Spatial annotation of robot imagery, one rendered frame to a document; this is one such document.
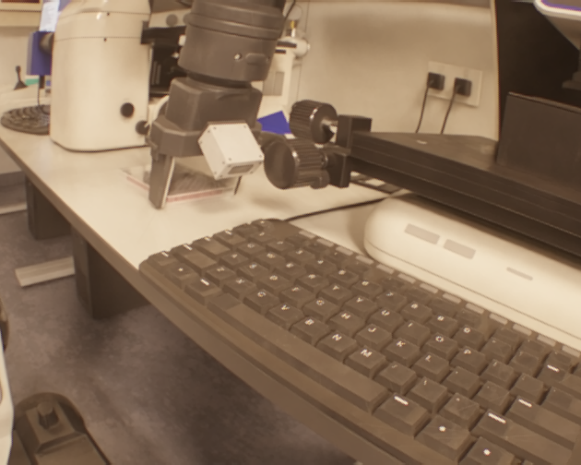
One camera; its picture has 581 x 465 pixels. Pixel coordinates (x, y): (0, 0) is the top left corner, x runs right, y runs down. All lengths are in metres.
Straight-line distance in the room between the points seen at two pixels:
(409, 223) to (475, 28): 0.80
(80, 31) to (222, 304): 0.54
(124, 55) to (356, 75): 0.71
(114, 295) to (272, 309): 1.42
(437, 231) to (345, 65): 0.97
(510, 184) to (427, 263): 0.09
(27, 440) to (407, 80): 1.20
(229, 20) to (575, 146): 0.29
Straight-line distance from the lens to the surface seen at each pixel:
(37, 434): 0.97
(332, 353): 0.24
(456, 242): 0.34
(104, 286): 1.63
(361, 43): 1.26
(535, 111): 0.36
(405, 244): 0.36
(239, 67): 0.40
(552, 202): 0.30
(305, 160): 0.34
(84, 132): 0.72
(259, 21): 0.40
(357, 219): 0.49
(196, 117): 0.41
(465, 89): 1.05
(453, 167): 0.32
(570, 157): 0.35
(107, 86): 0.72
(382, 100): 1.20
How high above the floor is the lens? 0.90
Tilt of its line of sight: 20 degrees down
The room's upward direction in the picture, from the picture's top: 7 degrees clockwise
